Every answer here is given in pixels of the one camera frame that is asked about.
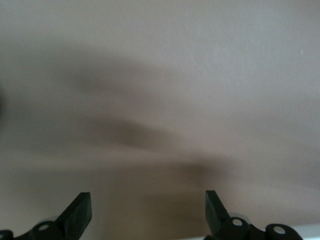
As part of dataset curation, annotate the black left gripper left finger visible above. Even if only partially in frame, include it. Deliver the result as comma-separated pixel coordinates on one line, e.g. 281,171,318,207
14,191,93,240

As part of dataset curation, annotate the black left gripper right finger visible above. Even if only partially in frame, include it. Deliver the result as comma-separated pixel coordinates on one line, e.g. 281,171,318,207
204,190,303,240

